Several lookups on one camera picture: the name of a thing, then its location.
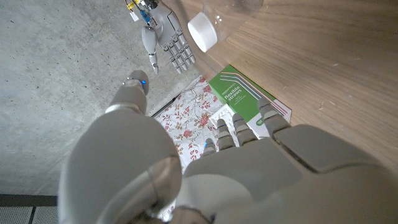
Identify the white cube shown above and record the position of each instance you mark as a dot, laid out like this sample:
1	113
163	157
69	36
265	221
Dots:
222	112

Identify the green flexible straws box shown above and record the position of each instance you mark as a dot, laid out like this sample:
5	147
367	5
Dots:
239	93

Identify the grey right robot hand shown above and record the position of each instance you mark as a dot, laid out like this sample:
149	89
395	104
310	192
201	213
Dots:
166	28

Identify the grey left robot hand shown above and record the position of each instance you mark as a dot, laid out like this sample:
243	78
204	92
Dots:
248	180

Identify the clear white-capped medicine bottle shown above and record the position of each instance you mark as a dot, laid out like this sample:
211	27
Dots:
203	31

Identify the floral backdrop cloth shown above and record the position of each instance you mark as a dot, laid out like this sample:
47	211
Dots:
189	118

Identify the black backdrop stand pole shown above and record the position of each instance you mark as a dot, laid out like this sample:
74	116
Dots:
164	106

